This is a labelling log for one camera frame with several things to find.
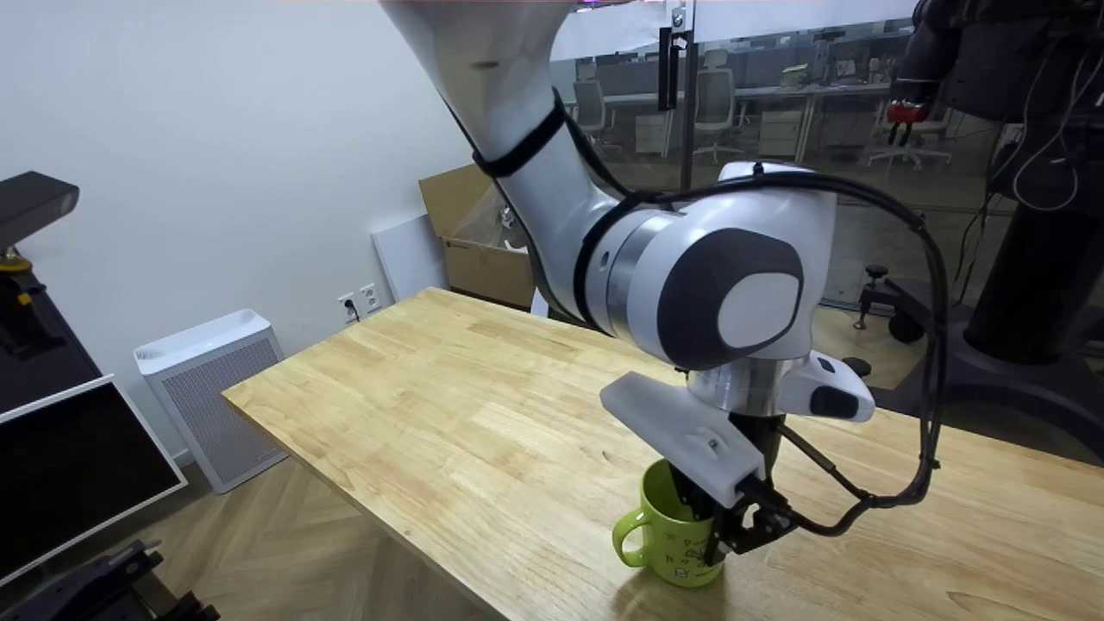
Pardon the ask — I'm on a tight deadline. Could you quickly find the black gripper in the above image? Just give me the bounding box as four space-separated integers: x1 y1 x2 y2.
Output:
672 418 797 566

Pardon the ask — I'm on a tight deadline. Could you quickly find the green ceramic mug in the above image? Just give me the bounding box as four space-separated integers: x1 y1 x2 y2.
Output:
611 458 724 589

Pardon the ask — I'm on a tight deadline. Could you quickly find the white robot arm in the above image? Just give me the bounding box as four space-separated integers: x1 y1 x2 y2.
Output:
383 0 833 554

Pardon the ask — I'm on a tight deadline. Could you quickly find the open cardboard box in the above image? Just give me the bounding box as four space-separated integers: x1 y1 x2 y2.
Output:
418 166 534 307

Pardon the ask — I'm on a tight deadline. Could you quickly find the white flat panel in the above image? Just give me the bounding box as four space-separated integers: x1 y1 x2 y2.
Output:
369 214 445 301

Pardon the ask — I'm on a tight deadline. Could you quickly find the white air purifier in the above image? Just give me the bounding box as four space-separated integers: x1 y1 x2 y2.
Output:
133 307 281 492

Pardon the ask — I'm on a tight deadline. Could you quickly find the black tripod base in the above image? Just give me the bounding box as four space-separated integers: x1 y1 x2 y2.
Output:
4 544 222 621

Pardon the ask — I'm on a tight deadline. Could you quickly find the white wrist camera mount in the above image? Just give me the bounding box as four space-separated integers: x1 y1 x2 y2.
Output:
599 374 764 510

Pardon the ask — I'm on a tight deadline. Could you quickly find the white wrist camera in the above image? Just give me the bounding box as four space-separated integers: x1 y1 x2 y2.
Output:
775 353 876 420

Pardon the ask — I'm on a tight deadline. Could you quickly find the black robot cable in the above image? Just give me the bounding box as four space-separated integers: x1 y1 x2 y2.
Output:
624 170 953 541

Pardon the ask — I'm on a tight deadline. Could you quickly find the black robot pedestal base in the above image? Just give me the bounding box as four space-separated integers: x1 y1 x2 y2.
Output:
833 0 1104 462

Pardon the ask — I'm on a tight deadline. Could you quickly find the white wall power outlet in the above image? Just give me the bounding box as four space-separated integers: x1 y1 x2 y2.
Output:
337 284 383 323

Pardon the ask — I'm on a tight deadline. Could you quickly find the black glass door handle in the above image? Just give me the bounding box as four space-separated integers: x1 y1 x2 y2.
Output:
655 28 693 110

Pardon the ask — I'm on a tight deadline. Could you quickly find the black monitor with white frame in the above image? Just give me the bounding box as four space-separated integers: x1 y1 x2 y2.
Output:
0 377 187 583

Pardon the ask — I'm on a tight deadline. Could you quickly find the black camera on stand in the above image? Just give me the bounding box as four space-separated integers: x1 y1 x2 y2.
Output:
0 170 78 360

